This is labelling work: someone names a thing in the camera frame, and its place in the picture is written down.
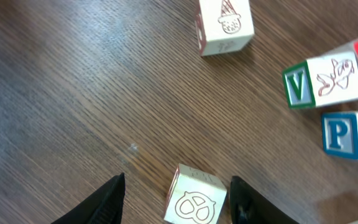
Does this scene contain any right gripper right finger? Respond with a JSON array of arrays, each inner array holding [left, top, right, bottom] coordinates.
[[229, 175, 298, 224]]

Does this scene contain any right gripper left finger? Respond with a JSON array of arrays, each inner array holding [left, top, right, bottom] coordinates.
[[52, 173, 126, 224]]

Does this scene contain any red Y letter block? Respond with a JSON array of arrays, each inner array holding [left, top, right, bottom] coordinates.
[[163, 164, 227, 224]]

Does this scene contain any red O letter block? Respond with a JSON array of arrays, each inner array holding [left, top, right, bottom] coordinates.
[[195, 0, 255, 57]]

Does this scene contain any blue edged picture block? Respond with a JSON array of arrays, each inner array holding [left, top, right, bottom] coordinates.
[[321, 111, 358, 161]]

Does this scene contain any green edged picture block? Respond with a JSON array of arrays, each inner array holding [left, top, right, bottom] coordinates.
[[282, 51, 358, 109]]

